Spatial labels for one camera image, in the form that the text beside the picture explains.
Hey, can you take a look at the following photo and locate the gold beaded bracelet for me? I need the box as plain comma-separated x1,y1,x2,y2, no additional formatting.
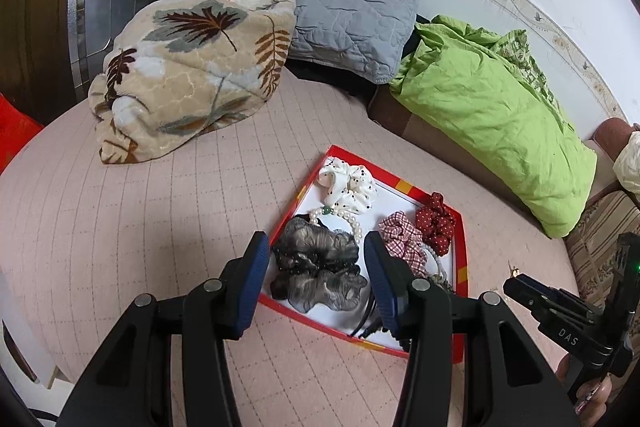
426,267,454,293

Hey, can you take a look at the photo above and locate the black beaded hair claw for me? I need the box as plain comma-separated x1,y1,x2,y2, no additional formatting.
348,293,387,339

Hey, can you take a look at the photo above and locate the pink plaid scrunchie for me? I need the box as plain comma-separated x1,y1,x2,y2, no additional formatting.
378,211,427,277

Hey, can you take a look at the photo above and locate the red polka dot scrunchie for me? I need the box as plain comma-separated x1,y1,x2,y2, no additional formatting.
416,192,454,257

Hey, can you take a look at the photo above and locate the grey black organza scrunchie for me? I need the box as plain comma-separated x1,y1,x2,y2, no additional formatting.
269,215,368,314

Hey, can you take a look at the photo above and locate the pearl bracelet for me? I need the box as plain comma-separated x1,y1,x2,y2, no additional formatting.
308,204,364,245

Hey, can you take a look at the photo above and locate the white floral scrunchie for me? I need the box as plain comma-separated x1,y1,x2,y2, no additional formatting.
317,156,378,215

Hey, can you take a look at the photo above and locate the right hand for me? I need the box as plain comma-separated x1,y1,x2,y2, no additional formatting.
555,355,608,415

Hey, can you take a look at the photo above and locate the striped beige cushion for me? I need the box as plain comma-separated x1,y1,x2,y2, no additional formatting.
564,190,640,308

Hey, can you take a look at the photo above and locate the white crumpled cloth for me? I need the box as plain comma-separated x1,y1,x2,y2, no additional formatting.
613,131,640,199

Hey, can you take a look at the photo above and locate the red tray box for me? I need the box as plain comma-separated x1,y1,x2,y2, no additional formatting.
258,145,469,359

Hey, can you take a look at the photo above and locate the green duvet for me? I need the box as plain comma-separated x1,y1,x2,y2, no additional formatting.
390,15,597,239

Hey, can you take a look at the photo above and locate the red bag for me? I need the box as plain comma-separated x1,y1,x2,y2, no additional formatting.
0,95,43,172

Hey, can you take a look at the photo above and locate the leaf pattern beige pillow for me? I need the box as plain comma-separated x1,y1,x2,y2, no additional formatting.
88,0,296,165

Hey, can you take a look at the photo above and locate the grey quilted pillow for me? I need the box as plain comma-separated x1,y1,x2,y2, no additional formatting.
290,0,420,84

